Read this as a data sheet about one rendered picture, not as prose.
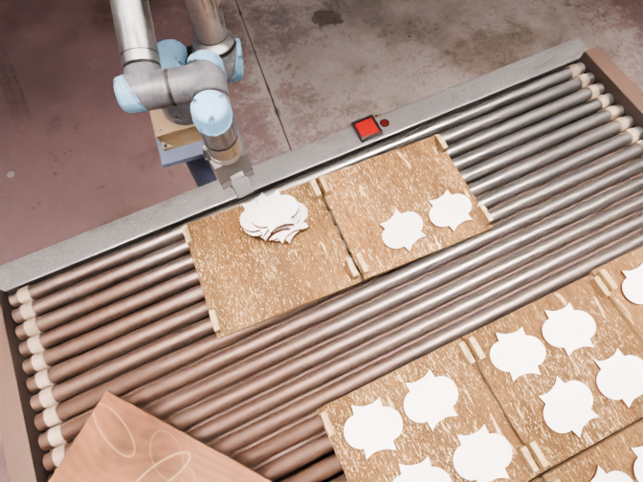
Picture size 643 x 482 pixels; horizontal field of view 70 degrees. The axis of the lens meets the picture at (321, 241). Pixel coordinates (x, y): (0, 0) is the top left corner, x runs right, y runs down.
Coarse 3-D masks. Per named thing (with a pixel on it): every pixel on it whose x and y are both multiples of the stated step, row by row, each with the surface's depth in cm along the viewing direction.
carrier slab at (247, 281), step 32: (288, 192) 137; (192, 224) 133; (224, 224) 133; (320, 224) 133; (192, 256) 129; (224, 256) 129; (256, 256) 129; (288, 256) 129; (320, 256) 129; (224, 288) 126; (256, 288) 125; (288, 288) 125; (320, 288) 125; (224, 320) 122; (256, 320) 122
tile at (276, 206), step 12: (276, 192) 128; (264, 204) 126; (276, 204) 126; (288, 204) 126; (252, 216) 125; (264, 216) 125; (276, 216) 125; (288, 216) 125; (264, 228) 124; (276, 228) 124
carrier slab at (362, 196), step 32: (384, 160) 141; (416, 160) 141; (448, 160) 141; (352, 192) 137; (384, 192) 137; (416, 192) 137; (352, 224) 133; (480, 224) 133; (352, 256) 130; (384, 256) 129; (416, 256) 129
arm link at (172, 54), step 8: (168, 40) 128; (176, 40) 128; (160, 48) 127; (168, 48) 127; (176, 48) 127; (184, 48) 126; (160, 56) 126; (168, 56) 126; (176, 56) 126; (184, 56) 126; (168, 64) 125; (176, 64) 125; (184, 64) 126
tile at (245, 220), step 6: (246, 204) 128; (252, 204) 128; (246, 210) 127; (240, 216) 126; (246, 216) 126; (240, 222) 126; (246, 222) 126; (246, 228) 125; (252, 228) 125; (258, 228) 125; (264, 234) 124
